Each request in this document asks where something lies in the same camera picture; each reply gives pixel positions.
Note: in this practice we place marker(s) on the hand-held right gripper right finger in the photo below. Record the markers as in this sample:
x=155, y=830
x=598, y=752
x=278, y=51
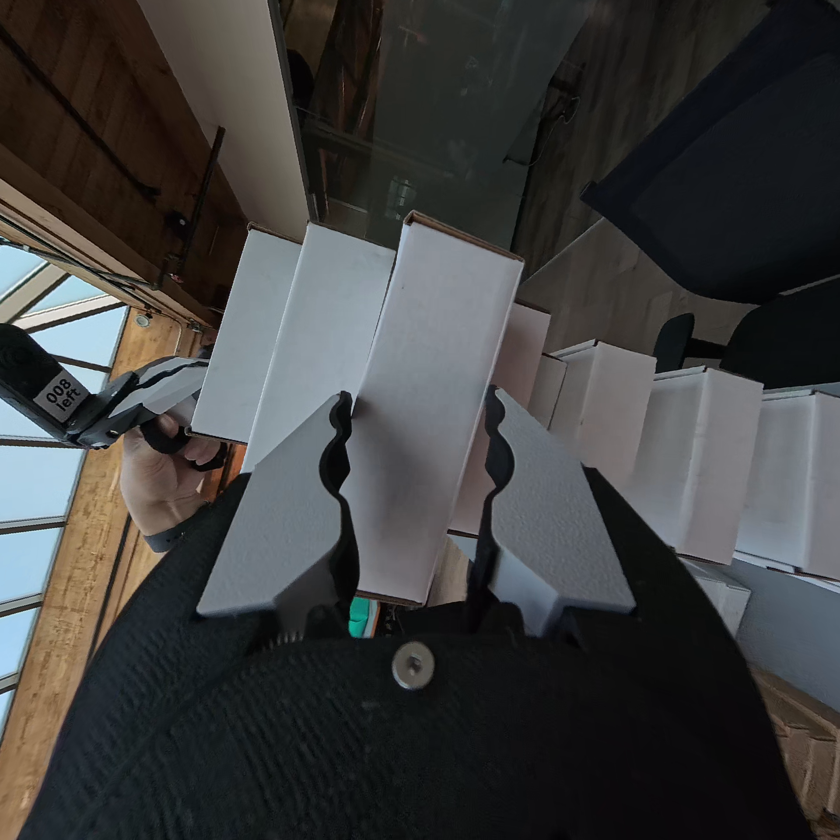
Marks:
x=558, y=525

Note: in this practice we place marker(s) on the glass partition panel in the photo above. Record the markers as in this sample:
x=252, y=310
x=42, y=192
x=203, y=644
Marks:
x=446, y=98

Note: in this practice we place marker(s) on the person's left hand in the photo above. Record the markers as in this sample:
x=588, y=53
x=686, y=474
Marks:
x=157, y=485

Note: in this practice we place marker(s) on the black office chair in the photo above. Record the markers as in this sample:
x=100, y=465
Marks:
x=787, y=341

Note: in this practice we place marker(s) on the glass skylight window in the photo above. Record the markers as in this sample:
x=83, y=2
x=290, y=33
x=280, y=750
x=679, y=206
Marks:
x=39, y=472

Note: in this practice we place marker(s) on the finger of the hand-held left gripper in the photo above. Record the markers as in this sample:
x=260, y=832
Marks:
x=151, y=403
x=167, y=371

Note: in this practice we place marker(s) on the row of white boxes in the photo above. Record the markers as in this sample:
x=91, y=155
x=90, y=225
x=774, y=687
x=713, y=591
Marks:
x=702, y=459

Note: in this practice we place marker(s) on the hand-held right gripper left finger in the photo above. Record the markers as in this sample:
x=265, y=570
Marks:
x=275, y=531

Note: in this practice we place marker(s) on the white cardboard box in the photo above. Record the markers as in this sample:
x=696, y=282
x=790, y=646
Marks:
x=446, y=367
x=321, y=341
x=243, y=341

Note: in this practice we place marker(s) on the dark blue office chair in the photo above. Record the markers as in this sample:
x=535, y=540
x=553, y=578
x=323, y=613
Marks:
x=722, y=164

